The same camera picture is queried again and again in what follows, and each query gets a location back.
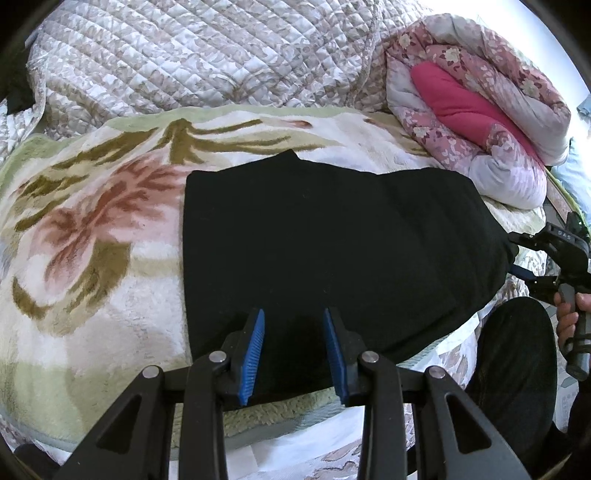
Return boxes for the black pants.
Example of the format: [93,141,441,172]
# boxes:
[182,148,520,402]

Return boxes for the quilted leaf-print bedspread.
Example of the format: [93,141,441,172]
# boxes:
[0,0,398,162]

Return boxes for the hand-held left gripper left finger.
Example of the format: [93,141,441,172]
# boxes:
[54,308,267,480]

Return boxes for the floral fleece blanket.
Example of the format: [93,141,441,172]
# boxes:
[0,104,555,467]

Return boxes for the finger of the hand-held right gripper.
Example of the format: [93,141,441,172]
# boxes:
[510,263,562,297]
[508,231,555,254]

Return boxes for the person's right hand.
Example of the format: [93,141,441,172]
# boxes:
[553,291,591,358]

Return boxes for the person's dark trouser leg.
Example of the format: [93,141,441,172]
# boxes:
[464,295,559,444]

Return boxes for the pink floral comforter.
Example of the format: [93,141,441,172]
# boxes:
[385,13,573,208]

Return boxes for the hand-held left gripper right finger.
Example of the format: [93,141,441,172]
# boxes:
[322,307,532,480]

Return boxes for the black cloth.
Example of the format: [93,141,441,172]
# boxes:
[0,46,38,114]

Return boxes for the light blue pillow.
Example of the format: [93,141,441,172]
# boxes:
[551,138,591,204]

